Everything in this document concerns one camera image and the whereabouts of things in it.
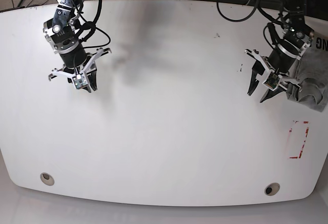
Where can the left table grommet hole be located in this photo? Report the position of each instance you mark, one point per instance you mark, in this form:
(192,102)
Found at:
(47,179)

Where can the red tape rectangle marking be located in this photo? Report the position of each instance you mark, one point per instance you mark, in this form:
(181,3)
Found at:
(297,138)

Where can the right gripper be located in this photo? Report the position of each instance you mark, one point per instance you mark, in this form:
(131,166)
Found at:
(79,72)

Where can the table grommet hole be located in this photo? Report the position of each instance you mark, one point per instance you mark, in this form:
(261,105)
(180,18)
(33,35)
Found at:
(272,189)
(47,179)

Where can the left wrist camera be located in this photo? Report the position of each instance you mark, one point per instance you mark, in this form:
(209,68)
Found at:
(272,81)

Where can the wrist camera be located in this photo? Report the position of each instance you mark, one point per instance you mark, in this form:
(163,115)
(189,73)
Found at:
(272,81)
(79,81)

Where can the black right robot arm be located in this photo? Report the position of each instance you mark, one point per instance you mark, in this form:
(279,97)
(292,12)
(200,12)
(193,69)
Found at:
(66,32)

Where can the right table grommet hole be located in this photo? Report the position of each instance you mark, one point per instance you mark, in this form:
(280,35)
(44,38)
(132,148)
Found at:
(272,189)

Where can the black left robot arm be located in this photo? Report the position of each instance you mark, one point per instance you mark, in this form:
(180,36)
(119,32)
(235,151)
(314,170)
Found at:
(290,38)

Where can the grey t-shirt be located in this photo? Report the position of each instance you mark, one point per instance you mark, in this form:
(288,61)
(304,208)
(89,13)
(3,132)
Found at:
(311,72)

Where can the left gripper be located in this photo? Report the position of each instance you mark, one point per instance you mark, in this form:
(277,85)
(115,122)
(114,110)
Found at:
(260,71)

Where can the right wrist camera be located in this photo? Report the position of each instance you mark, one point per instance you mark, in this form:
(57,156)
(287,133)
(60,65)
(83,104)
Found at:
(79,81)

